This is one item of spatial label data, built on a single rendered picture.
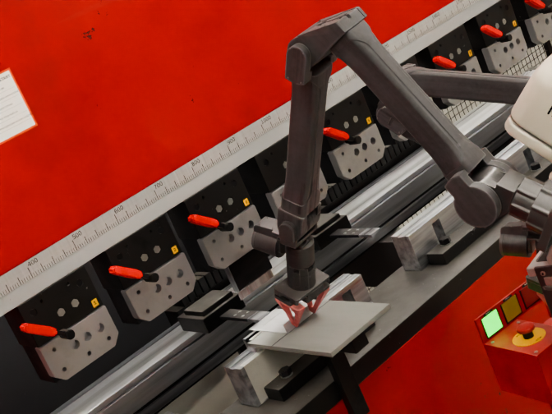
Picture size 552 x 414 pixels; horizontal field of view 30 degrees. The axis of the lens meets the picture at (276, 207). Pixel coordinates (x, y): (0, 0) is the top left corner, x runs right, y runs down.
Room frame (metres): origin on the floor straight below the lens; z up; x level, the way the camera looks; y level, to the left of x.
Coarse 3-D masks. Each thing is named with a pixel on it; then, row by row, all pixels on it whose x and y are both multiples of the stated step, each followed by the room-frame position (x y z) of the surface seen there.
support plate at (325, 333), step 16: (304, 304) 2.09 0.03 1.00; (320, 304) 2.05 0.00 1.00; (336, 304) 2.01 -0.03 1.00; (352, 304) 1.98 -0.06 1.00; (368, 304) 1.94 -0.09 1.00; (384, 304) 1.91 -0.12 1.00; (320, 320) 1.96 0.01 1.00; (336, 320) 1.93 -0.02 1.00; (352, 320) 1.90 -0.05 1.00; (368, 320) 1.87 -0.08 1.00; (272, 336) 1.99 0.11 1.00; (288, 336) 1.96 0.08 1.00; (304, 336) 1.92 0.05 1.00; (320, 336) 1.89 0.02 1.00; (336, 336) 1.86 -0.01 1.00; (352, 336) 1.83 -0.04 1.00; (304, 352) 1.86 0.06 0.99; (320, 352) 1.82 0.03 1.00; (336, 352) 1.81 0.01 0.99
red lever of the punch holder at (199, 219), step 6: (192, 216) 1.95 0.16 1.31; (198, 216) 1.95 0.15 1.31; (204, 216) 1.96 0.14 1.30; (192, 222) 1.95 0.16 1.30; (198, 222) 1.95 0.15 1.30; (204, 222) 1.95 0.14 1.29; (210, 222) 1.96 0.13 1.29; (216, 222) 1.97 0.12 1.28; (222, 228) 1.99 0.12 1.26; (228, 228) 1.98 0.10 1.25
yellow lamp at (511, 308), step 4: (508, 300) 2.05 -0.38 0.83; (512, 300) 2.06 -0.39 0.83; (516, 300) 2.06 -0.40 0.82; (504, 304) 2.05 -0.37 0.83; (508, 304) 2.05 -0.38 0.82; (512, 304) 2.06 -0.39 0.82; (516, 304) 2.06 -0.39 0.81; (504, 308) 2.05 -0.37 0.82; (508, 308) 2.05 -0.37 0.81; (512, 308) 2.05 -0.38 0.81; (516, 308) 2.06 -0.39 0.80; (520, 308) 2.06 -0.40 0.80; (504, 312) 2.04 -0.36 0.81; (508, 312) 2.05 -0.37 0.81; (512, 312) 2.05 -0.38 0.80; (516, 312) 2.06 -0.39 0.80; (520, 312) 2.06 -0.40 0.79; (508, 316) 2.05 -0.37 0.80; (512, 316) 2.05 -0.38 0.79; (508, 320) 2.04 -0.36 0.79
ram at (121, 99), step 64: (0, 0) 1.89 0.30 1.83; (64, 0) 1.96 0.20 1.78; (128, 0) 2.03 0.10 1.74; (192, 0) 2.11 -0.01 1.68; (256, 0) 2.20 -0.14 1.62; (320, 0) 2.30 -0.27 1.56; (384, 0) 2.41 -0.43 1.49; (448, 0) 2.53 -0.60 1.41; (0, 64) 1.86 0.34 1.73; (64, 64) 1.93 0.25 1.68; (128, 64) 2.00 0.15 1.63; (192, 64) 2.08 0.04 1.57; (256, 64) 2.16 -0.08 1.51; (64, 128) 1.89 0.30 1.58; (128, 128) 1.96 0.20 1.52; (192, 128) 2.04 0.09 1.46; (0, 192) 1.80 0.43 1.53; (64, 192) 1.86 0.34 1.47; (128, 192) 1.93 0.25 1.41; (192, 192) 2.00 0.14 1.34; (0, 256) 1.77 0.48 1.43
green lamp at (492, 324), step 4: (492, 312) 2.03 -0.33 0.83; (496, 312) 2.03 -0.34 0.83; (488, 316) 2.02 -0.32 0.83; (492, 316) 2.03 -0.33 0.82; (496, 316) 2.03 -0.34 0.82; (484, 320) 2.02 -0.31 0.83; (488, 320) 2.02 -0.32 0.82; (492, 320) 2.03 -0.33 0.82; (496, 320) 2.03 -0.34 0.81; (484, 324) 2.02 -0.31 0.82; (488, 324) 2.02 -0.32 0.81; (492, 324) 2.02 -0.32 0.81; (496, 324) 2.03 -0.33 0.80; (500, 324) 2.03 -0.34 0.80; (488, 328) 2.02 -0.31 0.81; (492, 328) 2.02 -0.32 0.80; (496, 328) 2.03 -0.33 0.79; (500, 328) 2.03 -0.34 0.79; (488, 332) 2.02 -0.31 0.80; (492, 332) 2.02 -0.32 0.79; (488, 336) 2.02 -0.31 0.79
